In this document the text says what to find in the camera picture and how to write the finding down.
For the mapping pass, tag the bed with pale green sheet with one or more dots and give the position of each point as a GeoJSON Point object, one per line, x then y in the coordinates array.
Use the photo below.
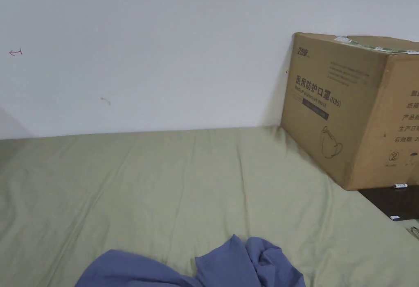
{"type": "Point", "coordinates": [157, 185]}

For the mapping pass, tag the blue garment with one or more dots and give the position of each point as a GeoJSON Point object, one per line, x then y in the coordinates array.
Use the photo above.
{"type": "Point", "coordinates": [229, 260]}

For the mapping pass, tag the brown cardboard carton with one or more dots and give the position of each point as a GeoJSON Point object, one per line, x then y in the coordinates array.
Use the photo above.
{"type": "Point", "coordinates": [347, 110]}

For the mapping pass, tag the small white tube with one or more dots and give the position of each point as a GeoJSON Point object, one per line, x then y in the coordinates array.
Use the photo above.
{"type": "Point", "coordinates": [400, 186]}

